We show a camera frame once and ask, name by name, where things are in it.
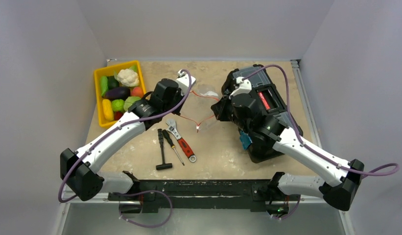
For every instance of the green pepper toy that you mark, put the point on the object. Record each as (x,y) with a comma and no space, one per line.
(103,84)

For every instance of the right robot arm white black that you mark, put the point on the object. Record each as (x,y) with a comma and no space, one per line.
(336,180)

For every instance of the yellow corn toy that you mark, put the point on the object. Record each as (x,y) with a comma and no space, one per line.
(107,110)

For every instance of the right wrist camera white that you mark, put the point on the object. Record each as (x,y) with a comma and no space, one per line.
(243,86)

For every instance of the pale green cabbage toy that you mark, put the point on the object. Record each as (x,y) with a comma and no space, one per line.
(129,102)

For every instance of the bright green cabbage toy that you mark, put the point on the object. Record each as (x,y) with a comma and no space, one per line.
(118,105)

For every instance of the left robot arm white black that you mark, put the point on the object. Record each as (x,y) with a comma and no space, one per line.
(80,169)

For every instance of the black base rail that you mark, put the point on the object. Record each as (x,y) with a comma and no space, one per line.
(253,195)

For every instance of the black yellow screwdriver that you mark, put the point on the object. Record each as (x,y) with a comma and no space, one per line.
(166,135)

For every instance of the clear zip top bag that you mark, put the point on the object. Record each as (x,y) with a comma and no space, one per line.
(197,107)

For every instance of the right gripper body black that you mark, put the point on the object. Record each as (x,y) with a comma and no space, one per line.
(221,108)

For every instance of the purple eggplant toy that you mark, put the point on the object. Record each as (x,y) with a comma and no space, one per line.
(118,93)

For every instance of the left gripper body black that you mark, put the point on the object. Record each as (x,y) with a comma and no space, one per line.
(177,99)

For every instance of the black toolbox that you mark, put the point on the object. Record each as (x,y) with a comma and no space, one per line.
(260,113)

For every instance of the red adjustable wrench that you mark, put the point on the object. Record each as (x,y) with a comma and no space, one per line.
(172,128)

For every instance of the red peach toy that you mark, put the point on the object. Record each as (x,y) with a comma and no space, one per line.
(137,92)

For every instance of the black T-handle tool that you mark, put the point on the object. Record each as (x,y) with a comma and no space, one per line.
(164,165)

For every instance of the yellow plastic tray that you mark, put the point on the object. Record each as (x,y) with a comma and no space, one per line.
(109,70)

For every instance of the white cauliflower toy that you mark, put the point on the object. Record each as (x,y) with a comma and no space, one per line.
(128,77)

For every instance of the small dark red toy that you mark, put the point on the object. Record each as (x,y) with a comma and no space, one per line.
(117,115)

